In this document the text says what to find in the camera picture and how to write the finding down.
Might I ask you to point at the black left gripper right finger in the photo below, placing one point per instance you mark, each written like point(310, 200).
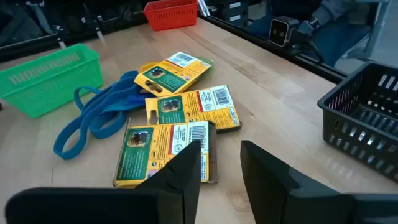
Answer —
point(280, 193)

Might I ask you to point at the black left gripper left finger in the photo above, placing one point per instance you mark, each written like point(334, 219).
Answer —
point(93, 205)

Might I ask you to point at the yellow green crayon box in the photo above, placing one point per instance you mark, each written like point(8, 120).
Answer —
point(140, 155)
point(192, 107)
point(169, 77)

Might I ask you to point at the black plastic basket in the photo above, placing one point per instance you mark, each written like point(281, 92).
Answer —
point(351, 124)

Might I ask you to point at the blue coil wristband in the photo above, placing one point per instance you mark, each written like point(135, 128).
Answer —
point(136, 99)

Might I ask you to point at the green plastic basket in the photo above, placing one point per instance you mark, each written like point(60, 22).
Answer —
point(46, 87)

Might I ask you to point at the red plastic basket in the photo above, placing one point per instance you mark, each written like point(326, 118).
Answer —
point(171, 15)

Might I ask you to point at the person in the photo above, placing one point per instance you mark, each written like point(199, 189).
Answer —
point(335, 40)

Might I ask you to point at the table-level camera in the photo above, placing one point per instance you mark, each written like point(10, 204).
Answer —
point(281, 31)

